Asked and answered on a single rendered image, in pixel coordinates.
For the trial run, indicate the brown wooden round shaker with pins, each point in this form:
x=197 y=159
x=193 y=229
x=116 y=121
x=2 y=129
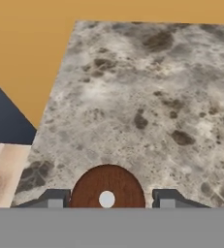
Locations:
x=116 y=185

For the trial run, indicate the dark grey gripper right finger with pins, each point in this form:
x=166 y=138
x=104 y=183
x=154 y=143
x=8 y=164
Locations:
x=166 y=197

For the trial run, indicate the dark blue cabinet side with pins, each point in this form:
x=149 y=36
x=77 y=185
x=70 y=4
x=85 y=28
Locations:
x=3 y=119

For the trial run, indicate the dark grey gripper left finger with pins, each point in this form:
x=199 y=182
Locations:
x=57 y=197

